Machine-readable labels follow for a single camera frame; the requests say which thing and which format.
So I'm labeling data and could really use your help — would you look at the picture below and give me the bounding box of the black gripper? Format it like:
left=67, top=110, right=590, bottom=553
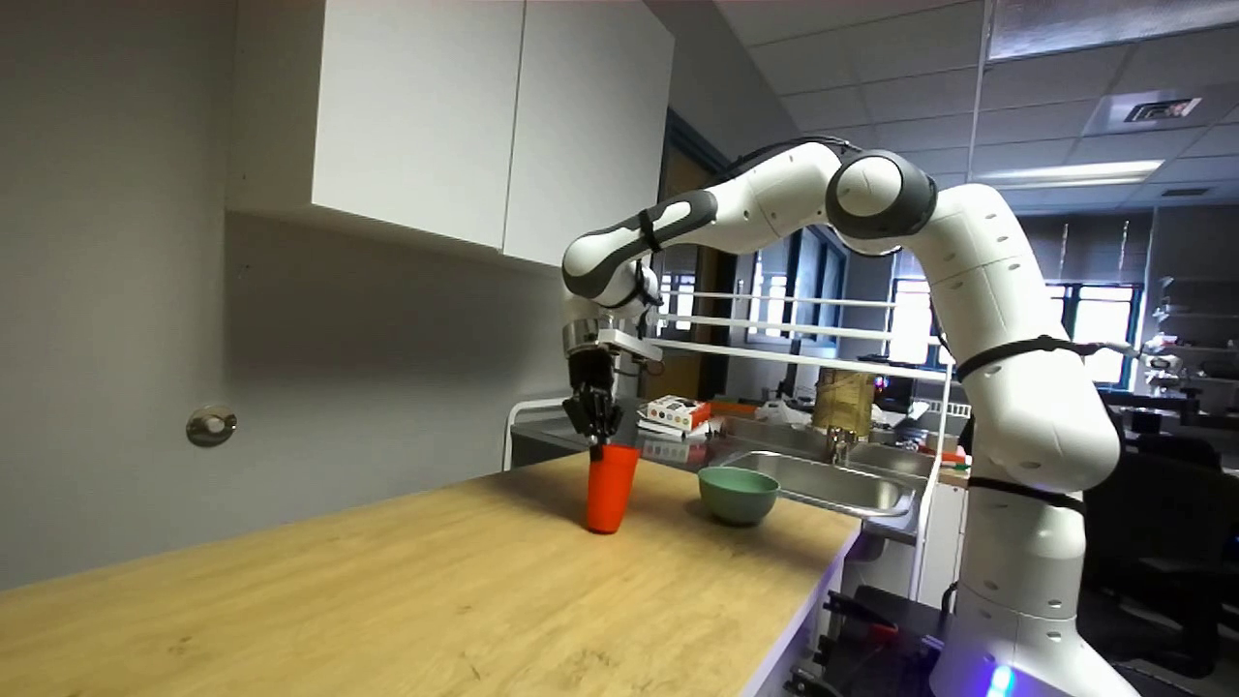
left=562, top=305, right=641, bottom=443

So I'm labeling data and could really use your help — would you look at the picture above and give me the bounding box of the orange cup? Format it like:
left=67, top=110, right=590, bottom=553
left=586, top=440, right=637, bottom=534

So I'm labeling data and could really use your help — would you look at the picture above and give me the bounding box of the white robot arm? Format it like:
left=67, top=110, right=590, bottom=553
left=562, top=140, right=1138, bottom=697

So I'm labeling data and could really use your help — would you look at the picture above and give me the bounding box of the green bowl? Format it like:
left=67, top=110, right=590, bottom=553
left=698, top=463, right=777, bottom=526

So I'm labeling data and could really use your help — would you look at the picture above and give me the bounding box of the brown paper bag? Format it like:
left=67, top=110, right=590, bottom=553
left=814, top=372, right=876, bottom=437

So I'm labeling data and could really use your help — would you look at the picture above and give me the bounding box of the stainless steel sink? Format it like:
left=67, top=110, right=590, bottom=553
left=725, top=447, right=920, bottom=518

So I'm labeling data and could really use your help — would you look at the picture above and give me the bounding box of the white dish rack frame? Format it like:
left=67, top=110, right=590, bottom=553
left=500, top=287, right=960, bottom=613

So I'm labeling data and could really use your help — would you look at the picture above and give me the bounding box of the white wall cabinet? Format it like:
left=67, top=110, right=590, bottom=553
left=223, top=0, right=676, bottom=272

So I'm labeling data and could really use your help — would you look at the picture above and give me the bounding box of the round wall knob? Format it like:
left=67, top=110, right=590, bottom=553
left=187, top=405, right=241, bottom=447

